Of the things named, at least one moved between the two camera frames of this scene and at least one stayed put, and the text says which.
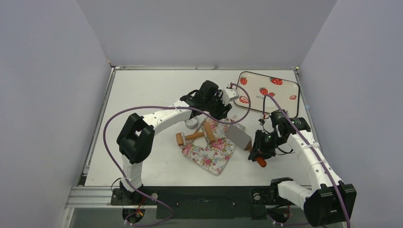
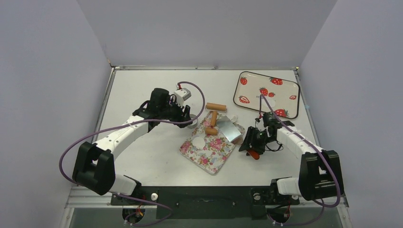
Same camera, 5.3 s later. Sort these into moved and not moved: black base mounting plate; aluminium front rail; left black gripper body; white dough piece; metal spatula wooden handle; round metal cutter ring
Moved: left black gripper body; metal spatula wooden handle
Not moved: round metal cutter ring; black base mounting plate; white dough piece; aluminium front rail
